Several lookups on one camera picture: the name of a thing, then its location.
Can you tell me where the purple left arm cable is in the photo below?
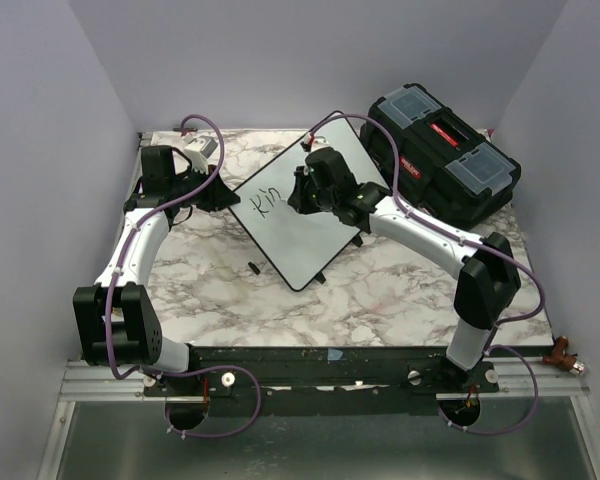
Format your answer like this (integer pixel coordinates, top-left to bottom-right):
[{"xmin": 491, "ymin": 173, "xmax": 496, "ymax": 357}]
[{"xmin": 104, "ymin": 113, "xmax": 262, "ymax": 441}]

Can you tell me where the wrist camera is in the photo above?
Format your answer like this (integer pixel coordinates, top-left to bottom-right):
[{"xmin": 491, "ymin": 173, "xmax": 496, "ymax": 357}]
[
  {"xmin": 300, "ymin": 132, "xmax": 330, "ymax": 153},
  {"xmin": 183, "ymin": 136, "xmax": 218, "ymax": 174}
]

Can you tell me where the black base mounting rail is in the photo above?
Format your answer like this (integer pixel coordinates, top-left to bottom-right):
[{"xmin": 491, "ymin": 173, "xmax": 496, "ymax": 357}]
[{"xmin": 141, "ymin": 347, "xmax": 499, "ymax": 417}]

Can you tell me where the aluminium frame rail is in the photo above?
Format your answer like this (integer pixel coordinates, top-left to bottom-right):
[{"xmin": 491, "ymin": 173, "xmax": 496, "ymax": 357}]
[{"xmin": 54, "ymin": 130, "xmax": 154, "ymax": 401}]

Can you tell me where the black marker cap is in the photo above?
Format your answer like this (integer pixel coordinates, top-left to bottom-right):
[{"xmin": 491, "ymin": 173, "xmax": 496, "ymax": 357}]
[{"xmin": 248, "ymin": 262, "xmax": 261, "ymax": 275}]

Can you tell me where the white framed whiteboard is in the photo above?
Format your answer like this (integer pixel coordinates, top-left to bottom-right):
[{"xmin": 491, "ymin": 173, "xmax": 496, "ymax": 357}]
[{"xmin": 228, "ymin": 110, "xmax": 386, "ymax": 293}]

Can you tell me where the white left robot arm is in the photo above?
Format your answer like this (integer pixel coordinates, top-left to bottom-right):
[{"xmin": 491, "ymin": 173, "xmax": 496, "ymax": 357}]
[{"xmin": 72, "ymin": 137, "xmax": 240, "ymax": 395}]

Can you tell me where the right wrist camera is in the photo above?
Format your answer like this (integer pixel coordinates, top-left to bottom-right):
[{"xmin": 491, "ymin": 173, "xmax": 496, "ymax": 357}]
[{"xmin": 300, "ymin": 132, "xmax": 330, "ymax": 153}]

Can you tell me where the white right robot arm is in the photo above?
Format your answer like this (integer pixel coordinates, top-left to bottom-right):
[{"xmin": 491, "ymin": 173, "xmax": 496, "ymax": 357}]
[{"xmin": 288, "ymin": 147, "xmax": 521, "ymax": 392}]

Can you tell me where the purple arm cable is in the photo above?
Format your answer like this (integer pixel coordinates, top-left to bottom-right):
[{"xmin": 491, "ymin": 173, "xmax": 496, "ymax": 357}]
[
  {"xmin": 104, "ymin": 113, "xmax": 262, "ymax": 441},
  {"xmin": 307, "ymin": 112, "xmax": 549, "ymax": 436}
]

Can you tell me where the black red toolbox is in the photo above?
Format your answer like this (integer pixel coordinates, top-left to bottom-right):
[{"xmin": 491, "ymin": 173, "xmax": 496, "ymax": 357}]
[{"xmin": 368, "ymin": 83, "xmax": 521, "ymax": 230}]

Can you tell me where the copper pipe fitting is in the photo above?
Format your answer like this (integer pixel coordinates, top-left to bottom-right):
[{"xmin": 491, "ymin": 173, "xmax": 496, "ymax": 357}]
[{"xmin": 542, "ymin": 336, "xmax": 586, "ymax": 376}]

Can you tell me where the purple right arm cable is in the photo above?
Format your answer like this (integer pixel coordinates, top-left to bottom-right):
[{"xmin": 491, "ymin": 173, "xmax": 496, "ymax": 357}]
[{"xmin": 307, "ymin": 112, "xmax": 549, "ymax": 436}]

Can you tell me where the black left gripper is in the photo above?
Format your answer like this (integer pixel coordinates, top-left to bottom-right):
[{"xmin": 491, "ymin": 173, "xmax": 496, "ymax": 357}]
[{"xmin": 171, "ymin": 162, "xmax": 240, "ymax": 212}]

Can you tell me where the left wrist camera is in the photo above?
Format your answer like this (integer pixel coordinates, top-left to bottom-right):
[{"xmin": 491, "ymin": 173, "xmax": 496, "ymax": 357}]
[{"xmin": 183, "ymin": 136, "xmax": 218, "ymax": 174}]

